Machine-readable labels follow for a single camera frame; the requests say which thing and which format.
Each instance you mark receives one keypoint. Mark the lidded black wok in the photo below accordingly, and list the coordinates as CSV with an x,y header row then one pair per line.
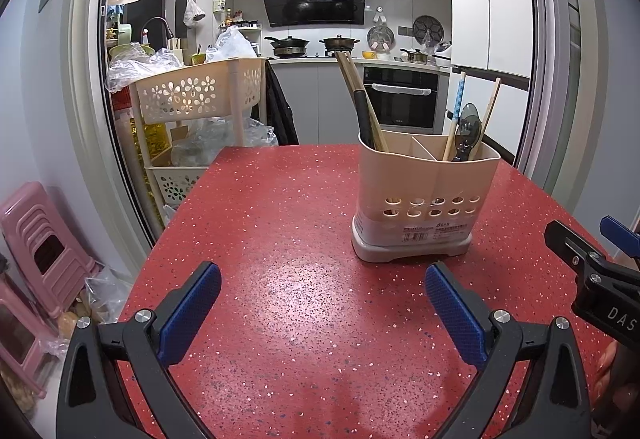
x,y
339,43

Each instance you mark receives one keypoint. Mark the seasoning rack with bottles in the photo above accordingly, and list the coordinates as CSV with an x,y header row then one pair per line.
x,y
240,21

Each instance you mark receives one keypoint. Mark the small steel pot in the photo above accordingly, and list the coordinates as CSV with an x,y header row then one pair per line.
x,y
415,56

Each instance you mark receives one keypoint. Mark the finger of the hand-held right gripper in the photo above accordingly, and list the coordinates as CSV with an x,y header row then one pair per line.
x,y
620,231
565,239

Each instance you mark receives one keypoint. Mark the beige plastic storage cart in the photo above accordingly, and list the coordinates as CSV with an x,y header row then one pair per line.
x,y
200,89

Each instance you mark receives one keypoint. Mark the person's right hand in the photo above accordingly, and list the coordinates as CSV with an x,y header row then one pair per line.
x,y
607,369

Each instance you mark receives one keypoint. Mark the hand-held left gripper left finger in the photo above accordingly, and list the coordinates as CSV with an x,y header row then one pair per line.
x,y
192,314

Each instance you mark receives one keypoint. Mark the white spray bottle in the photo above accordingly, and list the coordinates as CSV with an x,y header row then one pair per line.
x,y
145,37

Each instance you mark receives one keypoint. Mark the beige plastic utensil holder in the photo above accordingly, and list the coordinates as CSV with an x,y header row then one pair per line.
x,y
425,179

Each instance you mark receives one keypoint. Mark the black kitchen faucet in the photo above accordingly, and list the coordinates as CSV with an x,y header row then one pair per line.
x,y
155,20

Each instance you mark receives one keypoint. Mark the hanging white plastic bag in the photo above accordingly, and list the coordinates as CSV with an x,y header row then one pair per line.
x,y
192,11

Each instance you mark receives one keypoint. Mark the black built-in oven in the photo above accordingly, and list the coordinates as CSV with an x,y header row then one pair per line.
x,y
400,101

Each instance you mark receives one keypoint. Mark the dark hanging jacket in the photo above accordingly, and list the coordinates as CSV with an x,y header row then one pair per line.
x,y
280,114

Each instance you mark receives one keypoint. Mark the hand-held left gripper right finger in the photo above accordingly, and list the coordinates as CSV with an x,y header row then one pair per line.
x,y
455,314

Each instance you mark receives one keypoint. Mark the white rice cooker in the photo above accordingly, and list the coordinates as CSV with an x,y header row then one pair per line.
x,y
444,55

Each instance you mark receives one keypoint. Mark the blue patterned wooden chopstick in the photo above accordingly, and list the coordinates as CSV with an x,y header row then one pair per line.
x,y
457,99

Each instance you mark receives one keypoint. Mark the round steel steamer rack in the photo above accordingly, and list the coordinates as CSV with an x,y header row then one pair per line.
x,y
380,39

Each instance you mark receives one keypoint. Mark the clear plastic bag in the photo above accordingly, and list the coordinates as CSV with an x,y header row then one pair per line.
x,y
225,139
105,289
140,69

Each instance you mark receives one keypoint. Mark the pink plastic stool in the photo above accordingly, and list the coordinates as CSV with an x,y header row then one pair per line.
x,y
45,239
20,334

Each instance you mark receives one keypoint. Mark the green plastic basin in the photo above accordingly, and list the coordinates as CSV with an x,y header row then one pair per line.
x,y
132,51

